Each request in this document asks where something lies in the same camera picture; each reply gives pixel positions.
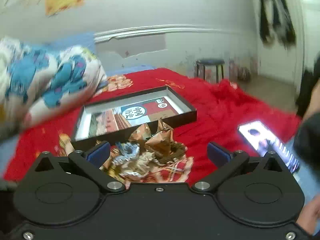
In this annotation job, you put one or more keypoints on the illustrated history book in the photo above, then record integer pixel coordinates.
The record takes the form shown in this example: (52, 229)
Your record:
(150, 110)

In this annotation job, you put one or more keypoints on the round black stool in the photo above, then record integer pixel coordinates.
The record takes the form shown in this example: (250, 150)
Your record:
(210, 62)

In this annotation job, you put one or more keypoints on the smartphone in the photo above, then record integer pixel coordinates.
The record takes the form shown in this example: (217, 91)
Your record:
(257, 135)

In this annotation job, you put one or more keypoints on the dark cloth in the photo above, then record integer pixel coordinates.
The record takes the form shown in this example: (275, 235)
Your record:
(308, 140)

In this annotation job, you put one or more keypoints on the hanging dark clothes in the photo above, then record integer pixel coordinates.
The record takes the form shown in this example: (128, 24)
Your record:
(273, 15)

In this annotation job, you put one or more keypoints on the white door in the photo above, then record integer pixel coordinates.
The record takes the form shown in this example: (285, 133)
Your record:
(275, 62)

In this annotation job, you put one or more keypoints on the blue monster printed blanket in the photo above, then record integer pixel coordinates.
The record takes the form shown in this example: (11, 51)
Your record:
(50, 85)

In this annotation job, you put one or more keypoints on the black shallow cardboard box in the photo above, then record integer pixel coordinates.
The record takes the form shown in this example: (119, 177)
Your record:
(185, 118)

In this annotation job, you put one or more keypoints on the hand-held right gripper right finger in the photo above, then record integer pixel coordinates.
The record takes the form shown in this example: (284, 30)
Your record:
(220, 153)

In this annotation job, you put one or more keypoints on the beige scrunchie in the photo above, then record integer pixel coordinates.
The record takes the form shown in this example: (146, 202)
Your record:
(143, 163)

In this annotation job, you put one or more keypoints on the brown scrunchie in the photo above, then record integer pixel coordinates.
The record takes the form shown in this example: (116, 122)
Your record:
(175, 153)

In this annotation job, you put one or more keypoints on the orange triangular snack packet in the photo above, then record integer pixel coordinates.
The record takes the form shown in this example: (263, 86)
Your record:
(139, 132)
(161, 142)
(162, 123)

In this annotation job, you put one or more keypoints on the light blue scrunchie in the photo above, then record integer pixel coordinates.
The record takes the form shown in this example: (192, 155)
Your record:
(128, 149)

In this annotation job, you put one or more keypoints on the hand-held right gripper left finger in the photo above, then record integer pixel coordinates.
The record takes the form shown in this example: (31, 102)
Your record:
(98, 154)

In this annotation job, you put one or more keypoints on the red printed blanket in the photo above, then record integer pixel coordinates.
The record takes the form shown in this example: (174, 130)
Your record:
(220, 110)

